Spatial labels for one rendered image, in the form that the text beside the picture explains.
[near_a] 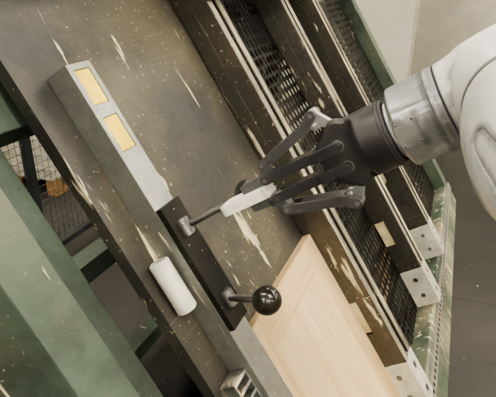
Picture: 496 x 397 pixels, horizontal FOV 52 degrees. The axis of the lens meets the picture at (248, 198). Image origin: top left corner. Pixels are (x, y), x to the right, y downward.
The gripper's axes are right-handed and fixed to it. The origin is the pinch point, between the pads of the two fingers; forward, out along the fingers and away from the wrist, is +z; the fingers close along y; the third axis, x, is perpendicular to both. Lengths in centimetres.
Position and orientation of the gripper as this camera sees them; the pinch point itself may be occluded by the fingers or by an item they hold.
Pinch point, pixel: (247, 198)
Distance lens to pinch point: 65.1
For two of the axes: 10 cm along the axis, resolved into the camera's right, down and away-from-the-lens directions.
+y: 4.9, 8.5, 1.6
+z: -7.9, 3.6, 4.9
